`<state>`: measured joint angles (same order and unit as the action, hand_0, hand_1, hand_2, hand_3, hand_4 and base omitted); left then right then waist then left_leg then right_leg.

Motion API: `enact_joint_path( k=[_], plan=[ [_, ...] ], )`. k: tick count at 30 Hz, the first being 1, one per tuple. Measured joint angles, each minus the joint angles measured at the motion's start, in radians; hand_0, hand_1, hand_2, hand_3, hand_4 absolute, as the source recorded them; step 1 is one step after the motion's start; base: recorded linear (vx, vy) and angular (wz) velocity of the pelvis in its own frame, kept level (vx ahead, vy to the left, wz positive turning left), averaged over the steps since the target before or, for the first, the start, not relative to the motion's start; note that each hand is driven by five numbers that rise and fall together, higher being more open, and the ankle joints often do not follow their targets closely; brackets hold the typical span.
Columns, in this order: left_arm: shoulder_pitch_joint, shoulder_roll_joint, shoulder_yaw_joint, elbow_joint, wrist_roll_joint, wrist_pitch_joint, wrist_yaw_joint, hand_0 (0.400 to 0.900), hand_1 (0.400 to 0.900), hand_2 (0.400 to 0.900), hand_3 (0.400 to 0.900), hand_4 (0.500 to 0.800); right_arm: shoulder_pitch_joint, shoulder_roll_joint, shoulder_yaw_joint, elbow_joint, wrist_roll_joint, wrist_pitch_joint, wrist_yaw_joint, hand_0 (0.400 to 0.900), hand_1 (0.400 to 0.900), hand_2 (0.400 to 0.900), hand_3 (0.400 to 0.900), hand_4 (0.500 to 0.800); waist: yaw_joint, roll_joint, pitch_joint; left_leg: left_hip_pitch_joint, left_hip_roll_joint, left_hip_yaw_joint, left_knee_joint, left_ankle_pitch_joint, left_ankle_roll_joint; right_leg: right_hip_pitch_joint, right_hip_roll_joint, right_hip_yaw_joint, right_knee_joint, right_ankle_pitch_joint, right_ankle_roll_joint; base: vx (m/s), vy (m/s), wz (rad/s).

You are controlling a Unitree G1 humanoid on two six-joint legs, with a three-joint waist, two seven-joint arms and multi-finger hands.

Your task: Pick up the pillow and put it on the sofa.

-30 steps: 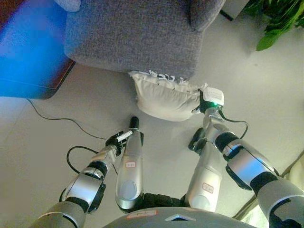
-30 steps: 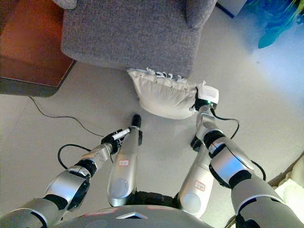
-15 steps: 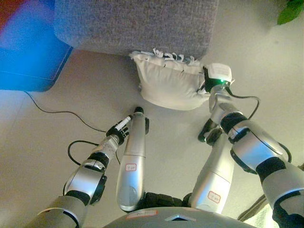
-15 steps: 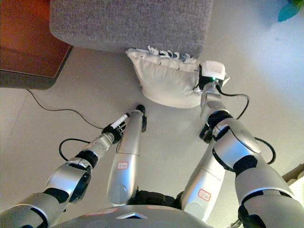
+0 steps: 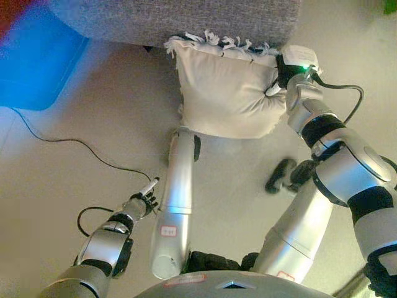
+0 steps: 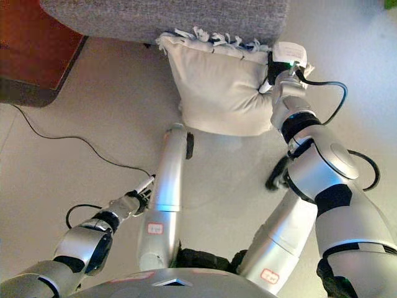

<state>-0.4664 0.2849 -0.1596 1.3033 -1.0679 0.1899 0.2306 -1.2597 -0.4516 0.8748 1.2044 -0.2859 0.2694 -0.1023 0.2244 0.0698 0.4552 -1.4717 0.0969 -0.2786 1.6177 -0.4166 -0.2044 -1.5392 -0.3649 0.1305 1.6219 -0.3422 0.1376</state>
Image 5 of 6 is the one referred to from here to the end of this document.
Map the white fringed pillow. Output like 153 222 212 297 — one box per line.
163 30 287 140

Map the grey fabric armchair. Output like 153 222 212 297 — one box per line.
49 0 300 54

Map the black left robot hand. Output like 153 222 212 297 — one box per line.
129 176 161 215

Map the silver robot leg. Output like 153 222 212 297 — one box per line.
149 125 202 278
252 158 335 285

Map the silver right robot leg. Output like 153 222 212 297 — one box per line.
252 158 335 285

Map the thin black floor cable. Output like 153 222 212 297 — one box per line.
11 107 153 183

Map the blue plastic container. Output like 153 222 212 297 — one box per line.
0 0 90 112

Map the grey robot torso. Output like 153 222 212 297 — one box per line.
133 250 336 298

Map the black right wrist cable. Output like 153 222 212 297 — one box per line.
310 70 365 125

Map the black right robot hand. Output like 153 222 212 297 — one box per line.
265 45 321 97

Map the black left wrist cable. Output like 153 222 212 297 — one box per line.
77 205 116 237

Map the silver left robot leg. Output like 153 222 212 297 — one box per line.
149 125 202 278

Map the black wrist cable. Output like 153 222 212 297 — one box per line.
310 70 365 125
77 205 116 237

